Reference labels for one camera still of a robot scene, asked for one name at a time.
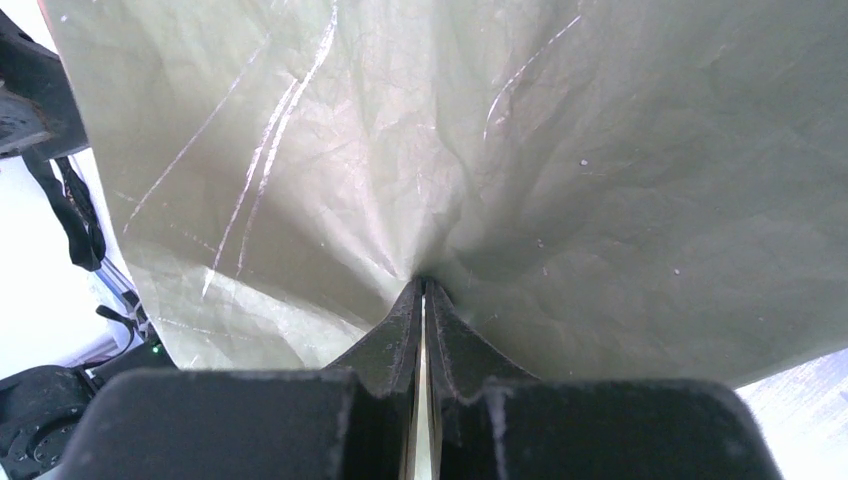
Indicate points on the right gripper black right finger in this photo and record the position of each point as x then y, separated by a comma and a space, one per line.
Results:
491, 419

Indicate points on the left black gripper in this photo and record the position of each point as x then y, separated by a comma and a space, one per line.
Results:
38, 108

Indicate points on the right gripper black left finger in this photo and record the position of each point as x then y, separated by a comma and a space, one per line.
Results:
353, 419

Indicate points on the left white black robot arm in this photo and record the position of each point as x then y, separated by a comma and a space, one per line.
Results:
41, 406

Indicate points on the aluminium frame rail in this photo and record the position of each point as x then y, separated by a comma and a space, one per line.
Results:
124, 291

